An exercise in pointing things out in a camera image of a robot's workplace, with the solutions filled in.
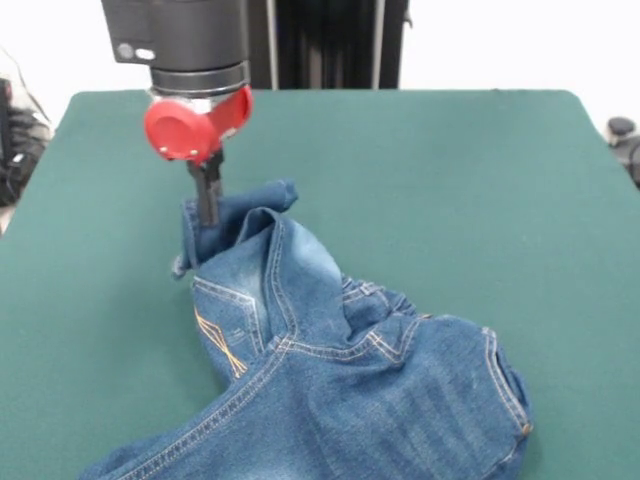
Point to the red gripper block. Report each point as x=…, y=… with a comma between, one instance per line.
x=175, y=130

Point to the blue denim jeans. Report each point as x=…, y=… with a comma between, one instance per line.
x=350, y=400

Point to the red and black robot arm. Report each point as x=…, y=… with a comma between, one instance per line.
x=190, y=45

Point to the dark green table cloth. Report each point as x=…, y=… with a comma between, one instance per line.
x=450, y=200

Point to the black round-topped device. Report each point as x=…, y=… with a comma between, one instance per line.
x=622, y=127

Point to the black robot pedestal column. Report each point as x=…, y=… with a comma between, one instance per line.
x=325, y=45

